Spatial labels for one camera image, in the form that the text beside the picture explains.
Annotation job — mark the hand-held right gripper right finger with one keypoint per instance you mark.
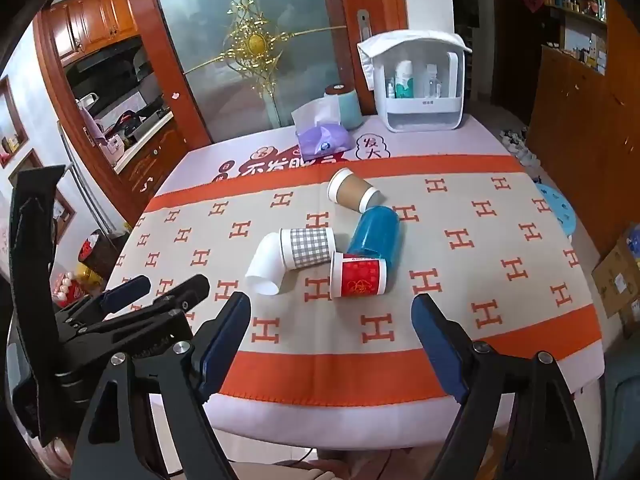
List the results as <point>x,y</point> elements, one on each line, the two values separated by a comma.
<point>441,347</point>

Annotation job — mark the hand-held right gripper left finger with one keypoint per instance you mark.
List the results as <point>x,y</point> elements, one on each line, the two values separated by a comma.
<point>226,342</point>

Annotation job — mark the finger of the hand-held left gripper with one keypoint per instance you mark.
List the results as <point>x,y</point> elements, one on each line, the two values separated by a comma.
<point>127,291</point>
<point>172,305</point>

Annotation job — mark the white paper cup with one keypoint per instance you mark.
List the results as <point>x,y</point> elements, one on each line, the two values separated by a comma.
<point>265,265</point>

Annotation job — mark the red paper cup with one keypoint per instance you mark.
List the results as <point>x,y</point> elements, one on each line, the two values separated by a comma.
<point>358,275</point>

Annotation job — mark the checkered paper cup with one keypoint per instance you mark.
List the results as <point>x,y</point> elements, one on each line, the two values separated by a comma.
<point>307,246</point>

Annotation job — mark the blue plastic cup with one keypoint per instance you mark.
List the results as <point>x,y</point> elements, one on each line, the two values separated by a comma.
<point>374,234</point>

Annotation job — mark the brown paper cup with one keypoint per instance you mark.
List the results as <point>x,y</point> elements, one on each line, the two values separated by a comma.
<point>351,193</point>

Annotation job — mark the dark trash bin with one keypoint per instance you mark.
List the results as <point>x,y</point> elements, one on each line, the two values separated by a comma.
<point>97,254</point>

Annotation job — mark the orange patterned tablecloth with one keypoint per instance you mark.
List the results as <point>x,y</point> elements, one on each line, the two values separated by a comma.
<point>490,280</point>

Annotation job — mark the kitchen counter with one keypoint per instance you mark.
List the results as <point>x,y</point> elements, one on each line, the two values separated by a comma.
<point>142,140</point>

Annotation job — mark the blue plastic stool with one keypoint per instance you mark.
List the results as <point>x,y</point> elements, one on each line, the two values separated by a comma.
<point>556,208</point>

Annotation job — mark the cardboard box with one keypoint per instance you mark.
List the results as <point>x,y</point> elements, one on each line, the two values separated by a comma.
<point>617,275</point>

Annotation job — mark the pile of shoes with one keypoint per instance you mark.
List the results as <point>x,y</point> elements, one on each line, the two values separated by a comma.
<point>520,147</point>

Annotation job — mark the purple tissue pack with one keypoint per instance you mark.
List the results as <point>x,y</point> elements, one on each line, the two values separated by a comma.
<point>324,139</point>

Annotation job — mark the white storage box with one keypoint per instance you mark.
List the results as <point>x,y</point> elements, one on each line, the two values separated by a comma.
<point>425,112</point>

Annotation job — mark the teal round tissue holder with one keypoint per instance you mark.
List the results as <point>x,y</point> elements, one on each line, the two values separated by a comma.
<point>348,107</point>

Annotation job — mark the wooden cabinet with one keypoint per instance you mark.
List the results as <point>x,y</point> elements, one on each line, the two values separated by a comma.
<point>580,125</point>

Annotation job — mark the wooden kitchen cabinets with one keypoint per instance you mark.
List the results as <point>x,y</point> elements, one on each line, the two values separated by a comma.
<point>92,20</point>

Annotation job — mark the clear plastic bottle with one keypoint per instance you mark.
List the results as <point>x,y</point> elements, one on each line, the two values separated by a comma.
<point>431,81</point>

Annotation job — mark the white and teal bottle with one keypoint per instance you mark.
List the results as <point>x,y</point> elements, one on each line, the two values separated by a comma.
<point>403,80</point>

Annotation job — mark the glass door with gold ornament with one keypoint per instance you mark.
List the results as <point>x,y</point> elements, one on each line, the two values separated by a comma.
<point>215,35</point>

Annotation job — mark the wall shelf with small bottles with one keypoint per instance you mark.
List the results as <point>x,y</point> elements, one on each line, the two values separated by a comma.
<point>580,5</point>

